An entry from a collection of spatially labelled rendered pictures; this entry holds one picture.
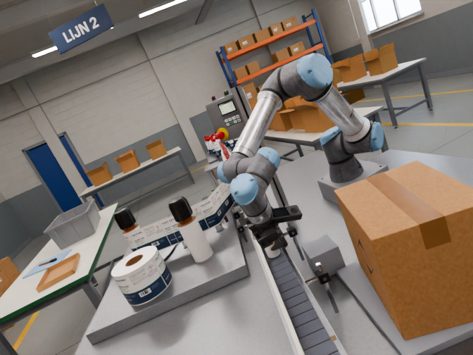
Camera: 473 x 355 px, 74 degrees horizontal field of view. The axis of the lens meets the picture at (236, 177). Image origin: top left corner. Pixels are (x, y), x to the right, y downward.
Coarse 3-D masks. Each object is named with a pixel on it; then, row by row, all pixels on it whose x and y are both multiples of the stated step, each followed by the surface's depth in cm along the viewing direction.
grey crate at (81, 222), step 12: (84, 204) 335; (60, 216) 329; (72, 216) 333; (84, 216) 285; (96, 216) 325; (48, 228) 285; (60, 228) 281; (72, 228) 284; (84, 228) 288; (96, 228) 302; (60, 240) 283; (72, 240) 287
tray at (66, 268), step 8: (72, 256) 243; (56, 264) 240; (64, 264) 240; (72, 264) 232; (48, 272) 236; (56, 272) 231; (64, 272) 224; (72, 272) 213; (40, 280) 218; (48, 280) 221; (56, 280) 210; (40, 288) 207
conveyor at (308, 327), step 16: (272, 272) 109; (288, 272) 106; (288, 288) 98; (288, 304) 91; (304, 304) 89; (304, 320) 83; (304, 336) 79; (320, 336) 77; (304, 352) 74; (320, 352) 73; (336, 352) 71
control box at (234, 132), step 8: (224, 96) 142; (232, 96) 135; (208, 104) 143; (216, 104) 140; (248, 104) 143; (208, 112) 144; (216, 112) 142; (232, 112) 138; (240, 112) 137; (216, 120) 144; (216, 128) 146; (224, 128) 144; (232, 128) 142; (240, 128) 140; (232, 136) 143
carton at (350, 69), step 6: (360, 54) 530; (348, 60) 567; (354, 60) 531; (360, 60) 534; (342, 66) 538; (348, 66) 568; (354, 66) 534; (360, 66) 537; (342, 72) 560; (348, 72) 543; (354, 72) 536; (360, 72) 539; (366, 72) 541; (342, 78) 569; (348, 78) 551; (354, 78) 539
